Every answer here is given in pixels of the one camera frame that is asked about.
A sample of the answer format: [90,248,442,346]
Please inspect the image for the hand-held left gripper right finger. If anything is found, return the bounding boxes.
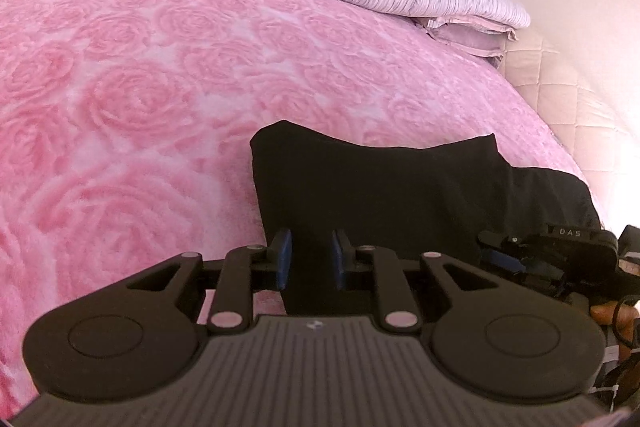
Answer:
[332,228,497,334]

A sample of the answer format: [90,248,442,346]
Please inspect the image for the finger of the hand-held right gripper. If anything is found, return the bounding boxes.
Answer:
[486,248,566,295]
[476,229,526,260]

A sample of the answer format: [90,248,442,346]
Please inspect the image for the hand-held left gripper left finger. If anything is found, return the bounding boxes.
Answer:
[125,228,293,334]

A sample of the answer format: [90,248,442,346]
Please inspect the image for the black garment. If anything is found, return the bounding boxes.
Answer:
[249,120,603,315]

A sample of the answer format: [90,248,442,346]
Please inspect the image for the person's right hand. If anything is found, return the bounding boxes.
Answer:
[590,301,640,344]

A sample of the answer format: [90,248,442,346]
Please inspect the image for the cream quilted mattress pad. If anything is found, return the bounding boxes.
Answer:
[500,29,631,178]

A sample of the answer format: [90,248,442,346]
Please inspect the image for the pink rose-patterned blanket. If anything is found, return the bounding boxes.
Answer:
[0,0,591,408]

